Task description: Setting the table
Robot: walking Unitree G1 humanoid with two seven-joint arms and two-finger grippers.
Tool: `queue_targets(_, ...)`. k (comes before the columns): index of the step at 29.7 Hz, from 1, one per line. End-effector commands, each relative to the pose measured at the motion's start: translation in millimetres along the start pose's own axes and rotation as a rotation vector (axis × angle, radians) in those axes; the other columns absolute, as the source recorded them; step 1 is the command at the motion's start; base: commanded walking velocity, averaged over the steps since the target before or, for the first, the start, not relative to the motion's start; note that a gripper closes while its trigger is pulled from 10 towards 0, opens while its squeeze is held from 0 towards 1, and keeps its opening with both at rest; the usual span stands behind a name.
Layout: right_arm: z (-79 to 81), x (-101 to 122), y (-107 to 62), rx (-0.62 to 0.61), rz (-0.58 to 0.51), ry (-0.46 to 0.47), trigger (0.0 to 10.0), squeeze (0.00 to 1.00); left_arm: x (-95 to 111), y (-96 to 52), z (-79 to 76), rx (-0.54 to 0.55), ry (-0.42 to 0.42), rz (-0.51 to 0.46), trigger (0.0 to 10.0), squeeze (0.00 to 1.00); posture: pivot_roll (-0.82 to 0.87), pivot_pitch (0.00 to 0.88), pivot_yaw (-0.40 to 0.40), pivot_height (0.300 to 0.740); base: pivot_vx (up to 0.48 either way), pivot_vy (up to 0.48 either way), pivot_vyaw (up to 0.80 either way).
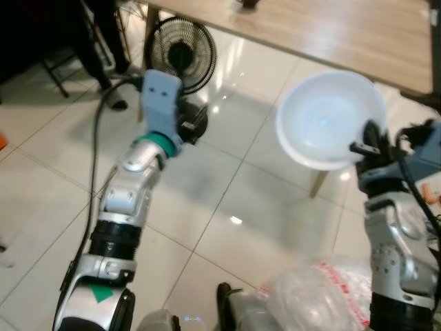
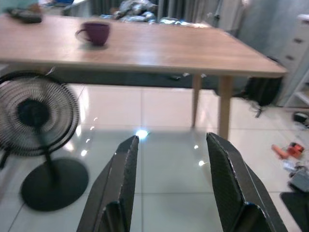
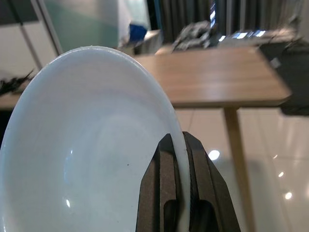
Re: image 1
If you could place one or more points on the wooden table leg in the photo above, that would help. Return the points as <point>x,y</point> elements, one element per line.
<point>150,21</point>
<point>319,183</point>

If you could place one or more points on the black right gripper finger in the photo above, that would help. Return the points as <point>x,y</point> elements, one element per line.
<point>360,147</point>
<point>372,132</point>

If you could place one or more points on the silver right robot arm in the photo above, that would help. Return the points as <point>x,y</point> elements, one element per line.
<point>396,255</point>

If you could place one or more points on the maroon bowl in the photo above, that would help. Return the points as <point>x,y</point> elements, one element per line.
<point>249,3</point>

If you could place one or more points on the white plastic bowl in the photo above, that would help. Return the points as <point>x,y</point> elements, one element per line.
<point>324,117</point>

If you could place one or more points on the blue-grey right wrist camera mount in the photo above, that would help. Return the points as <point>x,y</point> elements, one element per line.
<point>422,152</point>

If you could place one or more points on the robot left leg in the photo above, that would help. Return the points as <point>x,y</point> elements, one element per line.
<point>158,321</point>

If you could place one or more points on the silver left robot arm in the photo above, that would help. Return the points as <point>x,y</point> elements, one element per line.
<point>127,189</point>

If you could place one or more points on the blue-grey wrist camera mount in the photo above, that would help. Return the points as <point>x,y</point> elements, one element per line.
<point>160,103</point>
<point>422,152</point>

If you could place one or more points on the black standing fan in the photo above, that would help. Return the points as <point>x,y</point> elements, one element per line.
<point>180,52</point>

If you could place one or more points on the black chair frame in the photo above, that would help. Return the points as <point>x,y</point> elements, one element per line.
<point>103,41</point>

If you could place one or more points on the clear plastic bag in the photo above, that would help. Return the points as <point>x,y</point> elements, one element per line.
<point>310,300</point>

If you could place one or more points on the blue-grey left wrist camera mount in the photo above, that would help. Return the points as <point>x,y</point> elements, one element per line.
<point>160,103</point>

